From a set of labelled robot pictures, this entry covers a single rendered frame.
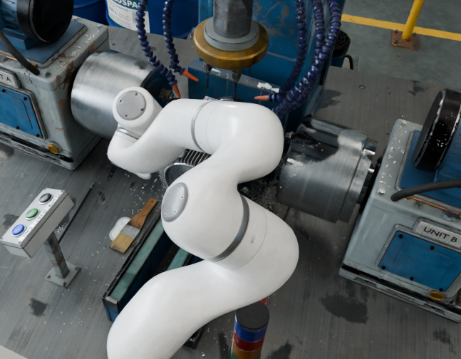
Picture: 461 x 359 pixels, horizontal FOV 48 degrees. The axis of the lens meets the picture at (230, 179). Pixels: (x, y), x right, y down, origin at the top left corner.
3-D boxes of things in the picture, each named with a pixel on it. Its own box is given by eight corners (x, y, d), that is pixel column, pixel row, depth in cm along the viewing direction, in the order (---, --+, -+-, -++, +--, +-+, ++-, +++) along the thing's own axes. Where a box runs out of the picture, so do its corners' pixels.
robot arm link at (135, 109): (159, 153, 111) (177, 115, 112) (138, 136, 98) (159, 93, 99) (125, 139, 113) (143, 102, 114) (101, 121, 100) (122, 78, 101)
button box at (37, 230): (55, 201, 130) (43, 186, 127) (75, 204, 127) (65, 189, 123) (10, 253, 120) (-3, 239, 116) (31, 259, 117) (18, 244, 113)
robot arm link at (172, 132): (207, 200, 87) (129, 173, 111) (246, 116, 89) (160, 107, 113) (167, 179, 82) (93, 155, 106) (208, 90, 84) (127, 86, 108)
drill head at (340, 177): (273, 148, 158) (284, 85, 138) (407, 194, 149) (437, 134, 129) (241, 208, 143) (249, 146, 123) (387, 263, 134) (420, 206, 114)
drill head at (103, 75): (87, 83, 172) (73, 18, 153) (186, 117, 164) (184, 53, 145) (40, 132, 157) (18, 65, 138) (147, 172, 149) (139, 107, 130)
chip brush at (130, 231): (147, 196, 158) (147, 195, 157) (161, 203, 157) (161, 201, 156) (108, 248, 146) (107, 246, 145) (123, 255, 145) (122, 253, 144)
